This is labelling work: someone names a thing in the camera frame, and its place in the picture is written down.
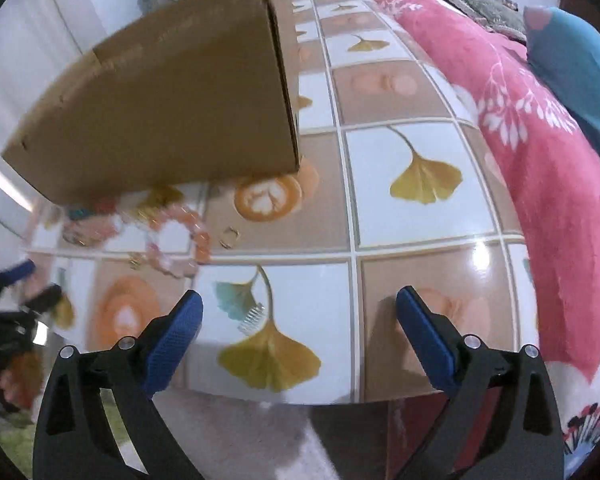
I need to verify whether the brown cardboard box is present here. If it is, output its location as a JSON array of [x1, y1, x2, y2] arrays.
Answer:
[[0, 0, 302, 207]]

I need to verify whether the ginkgo print tablecloth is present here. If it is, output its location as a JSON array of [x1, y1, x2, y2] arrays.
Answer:
[[22, 0, 546, 407]]

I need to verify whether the white curtain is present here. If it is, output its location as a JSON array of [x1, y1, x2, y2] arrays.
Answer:
[[0, 0, 106, 243]]

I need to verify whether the pink beaded bracelet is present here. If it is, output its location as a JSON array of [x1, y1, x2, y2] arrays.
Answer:
[[145, 207, 213, 277]]

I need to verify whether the pink floral blanket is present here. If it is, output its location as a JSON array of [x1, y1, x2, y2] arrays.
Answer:
[[372, 0, 600, 472]]

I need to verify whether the green shaggy rug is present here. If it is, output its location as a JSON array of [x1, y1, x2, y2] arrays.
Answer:
[[0, 390, 131, 480]]

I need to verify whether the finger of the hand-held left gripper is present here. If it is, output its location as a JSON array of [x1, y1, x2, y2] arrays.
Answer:
[[0, 259, 37, 302], [22, 284, 64, 314]]

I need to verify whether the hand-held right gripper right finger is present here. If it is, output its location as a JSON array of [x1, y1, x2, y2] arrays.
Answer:
[[395, 285, 567, 480]]

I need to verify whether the person's left hand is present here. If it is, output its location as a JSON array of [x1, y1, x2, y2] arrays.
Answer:
[[0, 355, 43, 413]]

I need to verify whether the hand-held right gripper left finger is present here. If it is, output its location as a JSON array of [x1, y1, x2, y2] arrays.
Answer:
[[32, 289, 204, 480]]

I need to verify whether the small silver hair comb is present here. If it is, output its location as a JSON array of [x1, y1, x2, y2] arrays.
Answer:
[[237, 304, 267, 335]]

